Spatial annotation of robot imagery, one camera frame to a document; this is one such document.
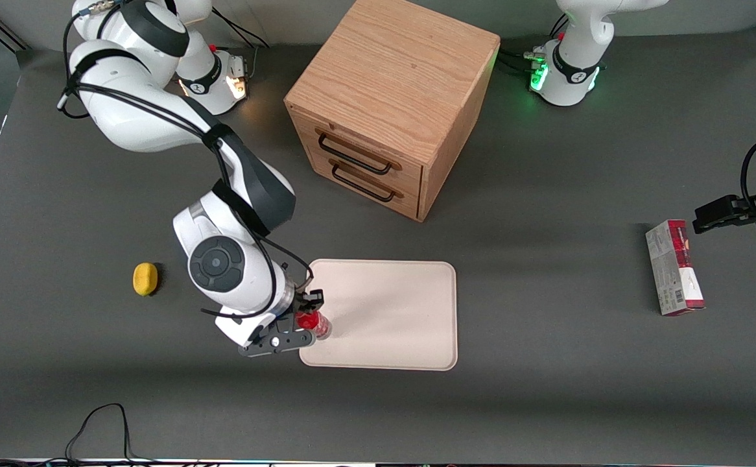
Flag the black left base cables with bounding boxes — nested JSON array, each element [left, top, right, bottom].
[[500, 14, 571, 76]]

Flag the grey and red carton box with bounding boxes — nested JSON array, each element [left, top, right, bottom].
[[645, 219, 705, 317]]

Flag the black right base cables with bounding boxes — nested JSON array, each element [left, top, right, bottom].
[[212, 8, 272, 80]]

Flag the black drawer handle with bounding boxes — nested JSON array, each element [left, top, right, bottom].
[[330, 160, 404, 203], [316, 128, 402, 176]]

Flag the black cable at table edge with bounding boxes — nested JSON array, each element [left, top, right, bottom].
[[0, 403, 158, 467]]

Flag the wooden drawer cabinet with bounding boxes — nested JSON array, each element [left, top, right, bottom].
[[284, 0, 501, 223]]

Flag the cream rectangular tray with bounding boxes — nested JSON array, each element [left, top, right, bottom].
[[299, 259, 458, 372]]

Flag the red coke bottle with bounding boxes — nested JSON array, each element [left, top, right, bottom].
[[296, 310, 333, 341]]

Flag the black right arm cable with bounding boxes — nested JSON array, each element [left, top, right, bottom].
[[59, 0, 315, 320]]

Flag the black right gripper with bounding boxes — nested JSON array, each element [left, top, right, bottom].
[[266, 289, 325, 336]]

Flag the yellow lemon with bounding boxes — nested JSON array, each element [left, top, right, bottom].
[[132, 262, 159, 297]]

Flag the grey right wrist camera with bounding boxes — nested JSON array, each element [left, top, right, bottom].
[[238, 328, 315, 358]]

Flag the black base cables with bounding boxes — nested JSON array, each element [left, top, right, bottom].
[[212, 8, 272, 80], [500, 14, 571, 76]]

